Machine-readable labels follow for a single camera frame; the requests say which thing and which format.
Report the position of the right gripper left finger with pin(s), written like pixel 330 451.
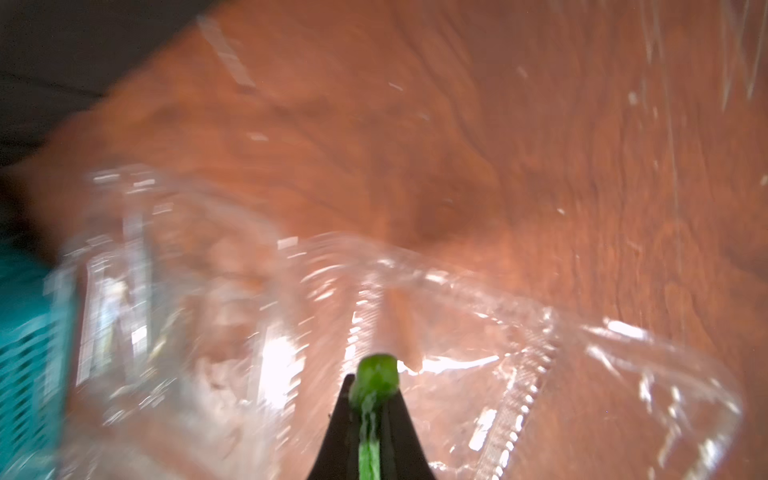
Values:
pixel 338 455

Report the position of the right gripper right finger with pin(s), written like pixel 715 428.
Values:
pixel 401 454

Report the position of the clear pepper container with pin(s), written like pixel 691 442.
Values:
pixel 497 386
pixel 185 355

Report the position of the teal plastic perforated basket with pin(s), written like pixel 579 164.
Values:
pixel 38 310

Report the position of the black grey toolbox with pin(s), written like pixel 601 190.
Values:
pixel 61 57

